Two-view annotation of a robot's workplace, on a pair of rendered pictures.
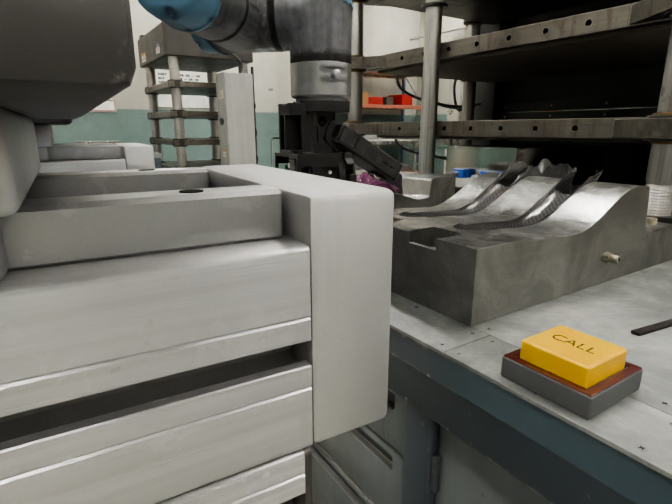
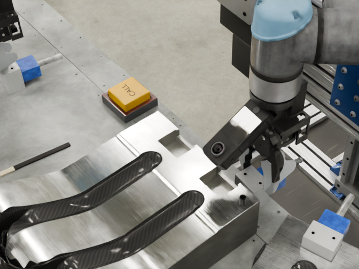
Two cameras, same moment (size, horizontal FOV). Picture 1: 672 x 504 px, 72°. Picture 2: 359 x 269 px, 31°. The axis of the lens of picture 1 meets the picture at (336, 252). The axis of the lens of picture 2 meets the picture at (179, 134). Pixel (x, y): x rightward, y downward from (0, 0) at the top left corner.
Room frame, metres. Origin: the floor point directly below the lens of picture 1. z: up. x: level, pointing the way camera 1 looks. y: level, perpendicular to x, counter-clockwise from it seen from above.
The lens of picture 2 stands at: (1.28, -0.17, 1.70)
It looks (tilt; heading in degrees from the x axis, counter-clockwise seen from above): 47 degrees down; 176
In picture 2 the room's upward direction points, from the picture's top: 2 degrees counter-clockwise
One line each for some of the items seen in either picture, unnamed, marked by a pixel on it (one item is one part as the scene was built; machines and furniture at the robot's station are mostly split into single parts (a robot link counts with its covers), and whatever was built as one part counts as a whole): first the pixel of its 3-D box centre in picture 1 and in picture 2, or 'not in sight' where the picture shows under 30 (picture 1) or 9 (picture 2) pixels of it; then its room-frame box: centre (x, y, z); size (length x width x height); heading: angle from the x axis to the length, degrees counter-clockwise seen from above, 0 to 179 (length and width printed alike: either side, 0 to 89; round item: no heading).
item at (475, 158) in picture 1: (525, 171); not in sight; (1.61, -0.66, 0.87); 0.50 x 0.27 x 0.17; 123
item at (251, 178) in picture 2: not in sight; (273, 175); (0.59, 0.04, 0.83); 0.13 x 0.05 x 0.05; 119
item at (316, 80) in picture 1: (322, 84); (273, 76); (0.60, 0.02, 1.07); 0.08 x 0.08 x 0.05
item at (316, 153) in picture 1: (316, 151); (274, 114); (0.60, 0.03, 0.99); 0.09 x 0.08 x 0.12; 119
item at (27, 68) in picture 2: not in sight; (32, 66); (0.25, -0.40, 0.83); 0.13 x 0.05 x 0.05; 115
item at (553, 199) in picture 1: (508, 192); (88, 221); (0.72, -0.27, 0.92); 0.35 x 0.16 x 0.09; 123
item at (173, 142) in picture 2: (435, 246); (178, 150); (0.55, -0.12, 0.87); 0.05 x 0.05 x 0.04; 33
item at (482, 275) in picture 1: (516, 223); (80, 241); (0.72, -0.29, 0.87); 0.50 x 0.26 x 0.14; 123
